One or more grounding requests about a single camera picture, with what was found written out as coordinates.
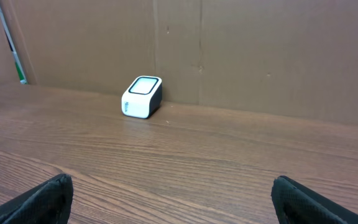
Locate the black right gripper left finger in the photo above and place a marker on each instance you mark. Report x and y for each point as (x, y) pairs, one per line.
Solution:
(49, 202)

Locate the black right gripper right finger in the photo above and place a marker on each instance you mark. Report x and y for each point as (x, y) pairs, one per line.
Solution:
(296, 204)

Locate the green white edge strip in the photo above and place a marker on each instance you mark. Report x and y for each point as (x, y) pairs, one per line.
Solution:
(17, 62)

